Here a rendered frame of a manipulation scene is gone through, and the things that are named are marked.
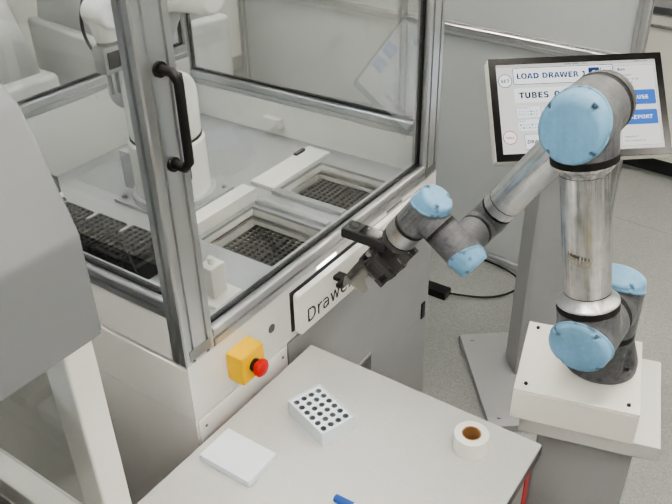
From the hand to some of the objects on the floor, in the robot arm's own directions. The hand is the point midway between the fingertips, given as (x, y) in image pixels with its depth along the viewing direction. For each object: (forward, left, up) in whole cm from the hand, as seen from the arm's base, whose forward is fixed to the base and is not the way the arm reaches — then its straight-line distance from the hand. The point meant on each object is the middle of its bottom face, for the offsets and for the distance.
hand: (349, 276), depth 178 cm
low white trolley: (-8, +45, -93) cm, 103 cm away
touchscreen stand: (-50, -81, -90) cm, 131 cm away
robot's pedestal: (-57, +6, -92) cm, 108 cm away
